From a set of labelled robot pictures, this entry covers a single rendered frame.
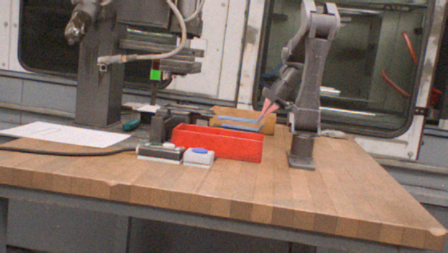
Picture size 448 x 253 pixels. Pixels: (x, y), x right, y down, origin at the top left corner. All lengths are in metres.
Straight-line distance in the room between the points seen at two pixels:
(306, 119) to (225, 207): 0.48
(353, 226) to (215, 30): 1.37
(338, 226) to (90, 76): 0.92
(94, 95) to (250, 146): 0.55
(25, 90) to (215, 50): 0.95
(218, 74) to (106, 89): 0.74
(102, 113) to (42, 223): 1.13
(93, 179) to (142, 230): 1.37
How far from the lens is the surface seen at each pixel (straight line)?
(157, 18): 1.45
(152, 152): 1.13
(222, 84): 2.09
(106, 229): 2.38
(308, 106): 1.31
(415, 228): 0.96
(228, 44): 2.09
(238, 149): 1.23
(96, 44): 1.50
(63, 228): 2.48
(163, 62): 1.40
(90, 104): 1.52
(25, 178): 1.03
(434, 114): 2.03
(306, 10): 1.31
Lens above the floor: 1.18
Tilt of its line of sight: 9 degrees down
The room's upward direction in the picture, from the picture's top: 7 degrees clockwise
